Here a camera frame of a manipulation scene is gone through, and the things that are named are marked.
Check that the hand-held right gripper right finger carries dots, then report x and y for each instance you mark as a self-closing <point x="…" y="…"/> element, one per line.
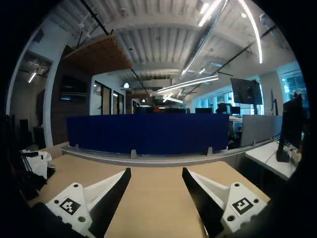
<point x="244" y="198"/>

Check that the heap of white towels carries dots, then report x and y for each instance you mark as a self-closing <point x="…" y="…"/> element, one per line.
<point x="37" y="161"/>

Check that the black monitor on stand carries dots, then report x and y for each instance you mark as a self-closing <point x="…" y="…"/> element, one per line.
<point x="246" y="90"/>

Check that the white desk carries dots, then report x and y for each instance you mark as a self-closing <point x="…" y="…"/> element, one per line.
<point x="270" y="157"/>

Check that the grey desk screen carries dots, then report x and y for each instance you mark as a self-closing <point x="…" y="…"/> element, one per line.
<point x="260" y="127"/>

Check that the wall-mounted black screen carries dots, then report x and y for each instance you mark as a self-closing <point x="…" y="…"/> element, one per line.
<point x="73" y="88"/>

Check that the blue desk screen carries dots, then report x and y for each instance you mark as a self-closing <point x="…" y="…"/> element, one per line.
<point x="148" y="131"/>

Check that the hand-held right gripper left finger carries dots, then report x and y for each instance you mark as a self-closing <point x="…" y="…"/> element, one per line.
<point x="74" y="198"/>

